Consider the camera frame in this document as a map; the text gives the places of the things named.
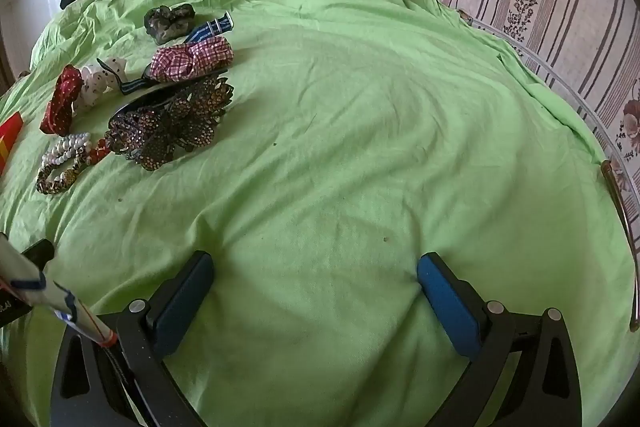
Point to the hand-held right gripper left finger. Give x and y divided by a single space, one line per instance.
182 302

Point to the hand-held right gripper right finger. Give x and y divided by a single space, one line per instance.
445 307

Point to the red and white box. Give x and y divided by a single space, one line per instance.
10 132

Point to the red polka dot scrunchie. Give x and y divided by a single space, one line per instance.
62 97

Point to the white polka dot scrunchie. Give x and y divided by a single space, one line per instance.
92 87

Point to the red plaid scrunchie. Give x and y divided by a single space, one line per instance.
190 59

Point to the black claw hair clip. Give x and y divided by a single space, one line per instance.
145 142

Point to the rhinestone hair clip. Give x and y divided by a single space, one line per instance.
200 107

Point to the green bed sheet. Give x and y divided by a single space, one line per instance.
350 132

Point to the black hair barrette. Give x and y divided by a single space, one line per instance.
135 104

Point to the camouflage scrunchie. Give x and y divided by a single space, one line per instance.
167 24

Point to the striped floral sofa cover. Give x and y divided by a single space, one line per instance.
575 7

